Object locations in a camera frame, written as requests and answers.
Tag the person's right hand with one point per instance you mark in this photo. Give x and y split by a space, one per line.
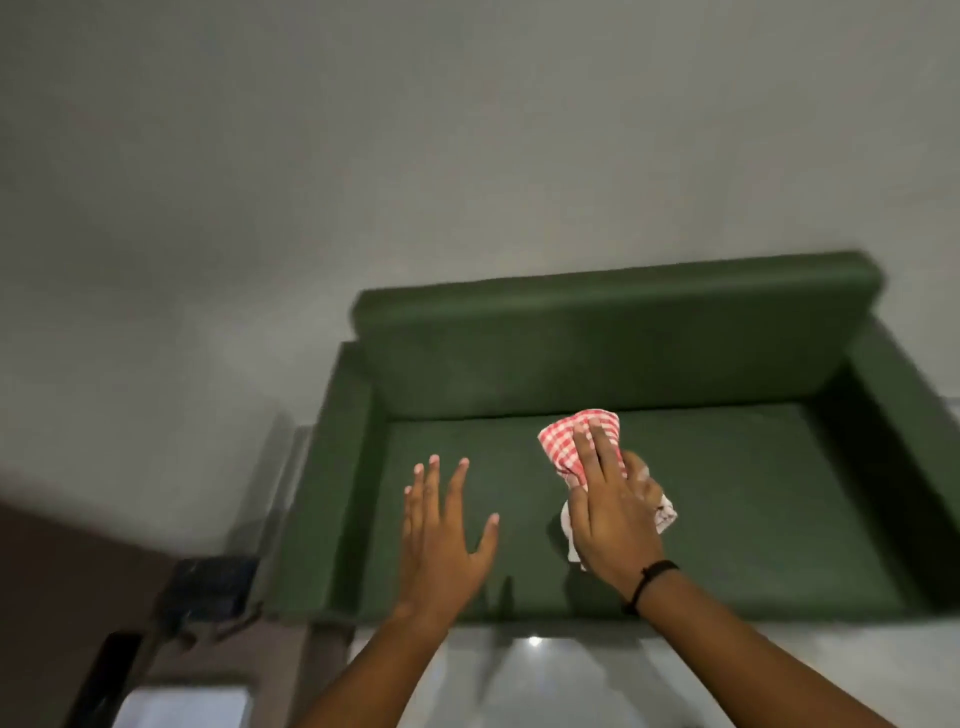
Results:
607 525

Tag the person's left hand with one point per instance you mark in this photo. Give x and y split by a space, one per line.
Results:
439 559

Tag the person's left thumb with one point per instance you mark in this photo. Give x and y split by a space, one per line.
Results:
487 538

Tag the person's right middle finger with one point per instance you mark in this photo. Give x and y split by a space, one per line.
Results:
609 457

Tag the person's left middle finger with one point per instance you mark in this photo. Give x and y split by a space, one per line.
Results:
430 495

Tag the person's left little finger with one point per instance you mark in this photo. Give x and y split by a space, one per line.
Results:
406 514

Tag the red white checked cloth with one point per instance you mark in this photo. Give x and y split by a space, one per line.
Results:
562 442

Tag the person's right forearm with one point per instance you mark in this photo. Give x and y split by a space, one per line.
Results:
735 660

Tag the person's left forearm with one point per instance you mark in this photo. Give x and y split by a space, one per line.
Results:
375 675

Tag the black wristband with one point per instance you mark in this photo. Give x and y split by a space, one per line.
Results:
651 577

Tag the green fabric sofa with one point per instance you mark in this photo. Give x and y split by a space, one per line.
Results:
750 487

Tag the white paper sheet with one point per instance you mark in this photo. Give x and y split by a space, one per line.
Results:
184 709

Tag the black phone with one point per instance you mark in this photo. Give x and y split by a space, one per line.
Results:
101 679

